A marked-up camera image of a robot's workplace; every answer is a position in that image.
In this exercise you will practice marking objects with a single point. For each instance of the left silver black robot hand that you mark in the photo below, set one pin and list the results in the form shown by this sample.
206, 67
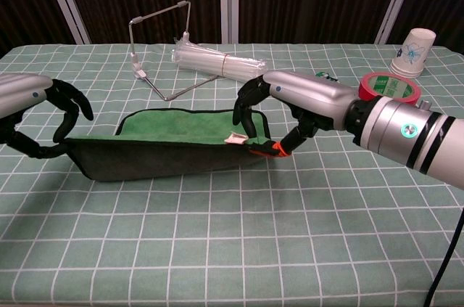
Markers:
21, 93

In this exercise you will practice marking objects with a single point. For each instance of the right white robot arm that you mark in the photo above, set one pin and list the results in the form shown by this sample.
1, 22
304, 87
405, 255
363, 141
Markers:
398, 133

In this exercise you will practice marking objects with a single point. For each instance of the small green packet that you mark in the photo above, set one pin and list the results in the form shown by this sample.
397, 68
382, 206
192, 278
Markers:
324, 75

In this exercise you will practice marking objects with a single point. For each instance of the white paper cup blue print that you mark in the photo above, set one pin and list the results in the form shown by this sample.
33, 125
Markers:
413, 53

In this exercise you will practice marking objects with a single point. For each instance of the red tape roll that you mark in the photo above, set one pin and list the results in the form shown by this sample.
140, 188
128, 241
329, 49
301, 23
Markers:
368, 91

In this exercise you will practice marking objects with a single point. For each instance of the bundle of clear plastic straws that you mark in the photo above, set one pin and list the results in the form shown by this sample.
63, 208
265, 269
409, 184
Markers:
217, 62

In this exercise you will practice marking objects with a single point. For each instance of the green checked tablecloth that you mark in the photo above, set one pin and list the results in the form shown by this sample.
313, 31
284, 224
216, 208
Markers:
217, 241

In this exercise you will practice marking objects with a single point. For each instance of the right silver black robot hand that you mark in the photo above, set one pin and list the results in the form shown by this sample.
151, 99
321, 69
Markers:
311, 100

